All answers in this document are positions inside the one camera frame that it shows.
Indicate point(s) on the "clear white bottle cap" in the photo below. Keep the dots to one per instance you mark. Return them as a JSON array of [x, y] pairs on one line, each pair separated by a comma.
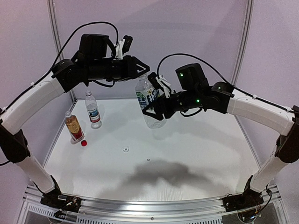
[[125, 149]]

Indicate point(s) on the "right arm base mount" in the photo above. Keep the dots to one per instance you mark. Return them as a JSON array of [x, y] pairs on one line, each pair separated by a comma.
[[248, 198]]

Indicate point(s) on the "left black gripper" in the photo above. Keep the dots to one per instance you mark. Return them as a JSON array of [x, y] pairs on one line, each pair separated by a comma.
[[128, 67]]

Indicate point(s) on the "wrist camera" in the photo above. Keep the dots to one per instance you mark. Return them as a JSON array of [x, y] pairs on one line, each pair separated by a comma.
[[123, 46], [159, 82]]

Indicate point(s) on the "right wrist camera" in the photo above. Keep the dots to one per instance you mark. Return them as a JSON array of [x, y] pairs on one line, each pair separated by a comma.
[[159, 82]]

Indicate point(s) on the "red bottle cap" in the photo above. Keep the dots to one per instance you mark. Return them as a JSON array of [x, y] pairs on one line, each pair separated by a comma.
[[83, 143]]

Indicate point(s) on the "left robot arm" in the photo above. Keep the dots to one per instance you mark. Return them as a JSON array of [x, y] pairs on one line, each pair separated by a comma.
[[96, 59]]

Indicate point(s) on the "right aluminium corner post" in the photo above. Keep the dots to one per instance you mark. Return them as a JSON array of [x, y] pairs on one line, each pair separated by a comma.
[[243, 41]]

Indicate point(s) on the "clear bottle red white label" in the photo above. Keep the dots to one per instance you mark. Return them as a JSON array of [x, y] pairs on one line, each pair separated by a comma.
[[92, 110]]

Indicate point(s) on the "gold red tea bottle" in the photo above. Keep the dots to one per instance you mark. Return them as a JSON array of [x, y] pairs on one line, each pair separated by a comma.
[[74, 127]]

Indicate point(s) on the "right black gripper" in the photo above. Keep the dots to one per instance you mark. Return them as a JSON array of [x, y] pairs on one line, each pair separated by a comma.
[[166, 106]]

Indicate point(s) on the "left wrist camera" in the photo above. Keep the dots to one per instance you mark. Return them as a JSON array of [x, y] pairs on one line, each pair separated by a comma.
[[123, 46]]

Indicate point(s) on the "clear bottle blue label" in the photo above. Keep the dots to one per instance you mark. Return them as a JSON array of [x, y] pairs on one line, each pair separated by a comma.
[[146, 94]]

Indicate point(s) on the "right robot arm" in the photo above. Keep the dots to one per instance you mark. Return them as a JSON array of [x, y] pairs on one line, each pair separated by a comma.
[[225, 98]]

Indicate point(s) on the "aluminium front rail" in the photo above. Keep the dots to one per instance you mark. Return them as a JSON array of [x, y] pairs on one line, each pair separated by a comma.
[[104, 211]]

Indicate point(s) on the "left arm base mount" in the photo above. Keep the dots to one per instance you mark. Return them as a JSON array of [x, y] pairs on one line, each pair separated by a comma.
[[56, 199]]

